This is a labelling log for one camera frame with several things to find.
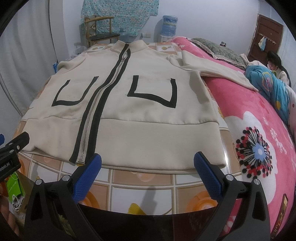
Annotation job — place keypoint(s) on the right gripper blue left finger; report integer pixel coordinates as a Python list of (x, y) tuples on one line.
[(84, 176)]

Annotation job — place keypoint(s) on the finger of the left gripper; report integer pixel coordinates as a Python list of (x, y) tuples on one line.
[(16, 144)]

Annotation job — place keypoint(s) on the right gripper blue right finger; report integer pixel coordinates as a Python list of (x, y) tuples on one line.
[(211, 176)]

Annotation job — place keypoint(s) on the beige zip jacket black trim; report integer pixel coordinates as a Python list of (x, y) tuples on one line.
[(140, 109)]

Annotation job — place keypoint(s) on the green paper bag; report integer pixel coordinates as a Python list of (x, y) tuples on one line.
[(15, 190)]

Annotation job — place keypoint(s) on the tiled pattern bed sheet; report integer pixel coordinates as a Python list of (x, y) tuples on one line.
[(121, 190)]

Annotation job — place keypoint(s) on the pink floral blanket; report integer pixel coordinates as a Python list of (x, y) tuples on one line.
[(263, 146)]

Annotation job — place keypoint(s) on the grey curtain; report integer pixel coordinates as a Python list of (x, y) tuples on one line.
[(27, 54)]

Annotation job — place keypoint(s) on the small blue packet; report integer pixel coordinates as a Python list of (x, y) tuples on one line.
[(55, 67)]

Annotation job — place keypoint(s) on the blue patterned quilt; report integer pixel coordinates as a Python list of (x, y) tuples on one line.
[(271, 88)]

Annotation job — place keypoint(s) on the white plastic bag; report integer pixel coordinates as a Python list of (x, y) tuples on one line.
[(79, 48)]

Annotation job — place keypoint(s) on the grey lace-edged blanket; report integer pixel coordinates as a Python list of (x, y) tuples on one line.
[(219, 52)]

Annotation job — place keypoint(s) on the person with black hair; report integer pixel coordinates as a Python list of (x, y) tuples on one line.
[(274, 64)]

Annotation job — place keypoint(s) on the cloth hanging on door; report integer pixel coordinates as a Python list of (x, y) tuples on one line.
[(262, 43)]

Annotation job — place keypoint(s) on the wooden chair dark seat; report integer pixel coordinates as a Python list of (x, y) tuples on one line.
[(99, 28)]

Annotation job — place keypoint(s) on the blue water dispenser bottle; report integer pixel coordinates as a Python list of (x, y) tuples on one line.
[(169, 26)]

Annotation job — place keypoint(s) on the brown wooden door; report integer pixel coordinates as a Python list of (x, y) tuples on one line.
[(267, 37)]

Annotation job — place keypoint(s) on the teal floral hanging cloth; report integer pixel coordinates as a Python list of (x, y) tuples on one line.
[(130, 16)]

